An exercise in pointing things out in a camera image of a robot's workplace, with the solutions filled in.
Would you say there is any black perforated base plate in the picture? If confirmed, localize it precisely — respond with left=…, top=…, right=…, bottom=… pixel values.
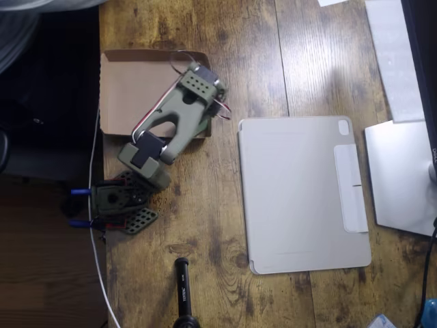
left=104, top=169, right=160, bottom=236

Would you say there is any black chair armrest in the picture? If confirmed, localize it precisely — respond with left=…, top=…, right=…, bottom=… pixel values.
left=0, top=131, right=8, bottom=174

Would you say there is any black chair castor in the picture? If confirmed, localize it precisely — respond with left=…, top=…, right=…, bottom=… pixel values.
left=60, top=197, right=83, bottom=218

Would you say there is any black Dell monitor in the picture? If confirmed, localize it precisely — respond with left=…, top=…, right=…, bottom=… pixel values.
left=401, top=0, right=437, bottom=172

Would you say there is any white cable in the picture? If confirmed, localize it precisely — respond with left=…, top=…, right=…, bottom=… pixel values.
left=87, top=109, right=122, bottom=328

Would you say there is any person's grey shirt torso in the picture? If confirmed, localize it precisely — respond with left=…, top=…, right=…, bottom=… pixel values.
left=0, top=0, right=107, bottom=74

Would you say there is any short red white servo wire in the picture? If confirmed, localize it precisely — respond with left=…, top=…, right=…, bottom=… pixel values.
left=213, top=98, right=233, bottom=122

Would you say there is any blue handled clamp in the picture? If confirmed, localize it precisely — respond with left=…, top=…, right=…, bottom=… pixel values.
left=70, top=180, right=103, bottom=197
left=68, top=218, right=126, bottom=237

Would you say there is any blue round object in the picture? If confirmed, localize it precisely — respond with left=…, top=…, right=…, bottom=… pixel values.
left=421, top=297, right=437, bottom=328

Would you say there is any tablet in beige case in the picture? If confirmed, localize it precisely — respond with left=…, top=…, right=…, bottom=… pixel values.
left=238, top=115, right=372, bottom=275

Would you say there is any black cable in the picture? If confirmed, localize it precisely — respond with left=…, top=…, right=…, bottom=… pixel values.
left=414, top=217, right=437, bottom=328

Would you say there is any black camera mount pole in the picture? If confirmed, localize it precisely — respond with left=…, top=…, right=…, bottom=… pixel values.
left=172, top=258, right=203, bottom=328

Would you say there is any white box with blue print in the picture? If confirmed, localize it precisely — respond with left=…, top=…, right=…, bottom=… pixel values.
left=368, top=314, right=399, bottom=328

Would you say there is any brown cardboard tray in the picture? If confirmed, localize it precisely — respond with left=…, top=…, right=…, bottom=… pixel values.
left=98, top=49, right=212, bottom=140

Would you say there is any white foam sheet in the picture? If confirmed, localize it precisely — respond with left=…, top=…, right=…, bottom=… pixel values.
left=364, top=0, right=426, bottom=124

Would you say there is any silver monitor stand base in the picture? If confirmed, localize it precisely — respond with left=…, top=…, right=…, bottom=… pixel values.
left=364, top=120, right=437, bottom=237

